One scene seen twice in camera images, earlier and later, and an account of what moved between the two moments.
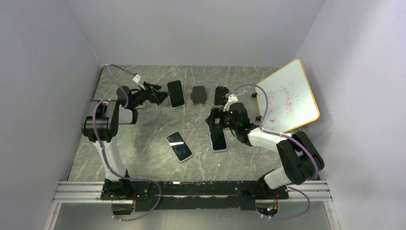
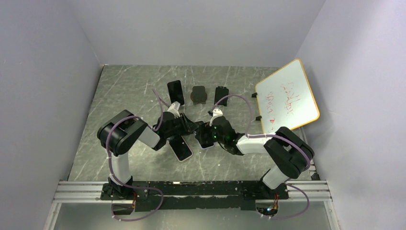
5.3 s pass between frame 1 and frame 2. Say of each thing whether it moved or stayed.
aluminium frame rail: stayed
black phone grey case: stayed
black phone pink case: stayed
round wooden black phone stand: stayed
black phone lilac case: moved
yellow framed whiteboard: stayed
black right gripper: moved
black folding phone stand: stayed
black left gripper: moved
